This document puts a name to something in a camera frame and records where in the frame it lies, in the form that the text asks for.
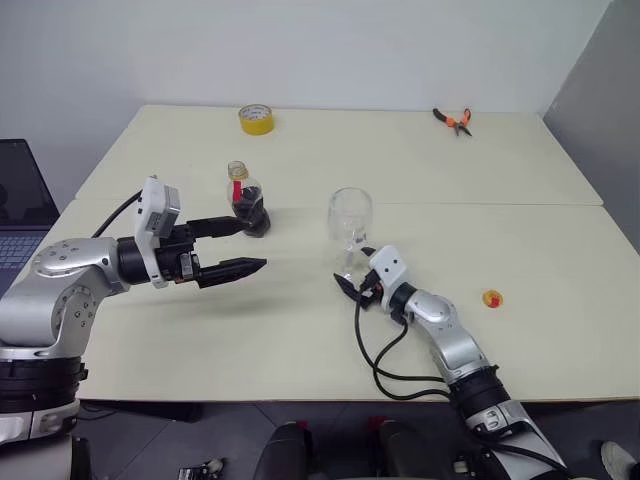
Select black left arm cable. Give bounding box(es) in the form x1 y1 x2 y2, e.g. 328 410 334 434
90 192 145 239

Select orange and black pliers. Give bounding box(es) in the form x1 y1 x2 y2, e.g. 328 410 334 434
432 106 475 141

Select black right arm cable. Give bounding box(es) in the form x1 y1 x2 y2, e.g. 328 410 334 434
353 284 452 402

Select small plastic cola bottle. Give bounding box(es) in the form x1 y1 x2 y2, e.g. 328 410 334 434
225 159 272 239

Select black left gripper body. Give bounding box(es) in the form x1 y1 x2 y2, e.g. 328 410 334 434
157 222 203 289

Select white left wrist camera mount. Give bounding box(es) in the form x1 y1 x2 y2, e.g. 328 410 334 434
133 175 182 291

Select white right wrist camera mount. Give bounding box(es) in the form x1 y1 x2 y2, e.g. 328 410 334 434
368 244 410 308

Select clear wine glass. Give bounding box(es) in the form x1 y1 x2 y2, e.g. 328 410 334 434
326 186 375 282

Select white shoe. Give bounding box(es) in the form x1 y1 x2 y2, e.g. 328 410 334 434
599 439 640 480

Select yellow tape roll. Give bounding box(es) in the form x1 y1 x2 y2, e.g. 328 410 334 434
238 103 275 136

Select dark rounded shape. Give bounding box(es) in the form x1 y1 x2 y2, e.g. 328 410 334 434
376 418 443 480
253 421 317 480

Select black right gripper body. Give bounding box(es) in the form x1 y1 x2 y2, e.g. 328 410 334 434
356 266 385 312

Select dark laptop computer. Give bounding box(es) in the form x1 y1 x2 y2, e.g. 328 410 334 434
0 138 62 292

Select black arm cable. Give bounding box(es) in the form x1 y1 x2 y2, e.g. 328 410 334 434
353 284 452 402
90 192 145 239

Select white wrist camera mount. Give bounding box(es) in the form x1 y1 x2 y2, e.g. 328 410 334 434
133 175 182 291
368 244 410 308

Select small black and white device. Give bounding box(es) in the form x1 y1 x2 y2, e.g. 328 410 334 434
177 457 224 480

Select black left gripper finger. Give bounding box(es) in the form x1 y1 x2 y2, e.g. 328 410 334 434
187 215 248 241
198 256 268 290

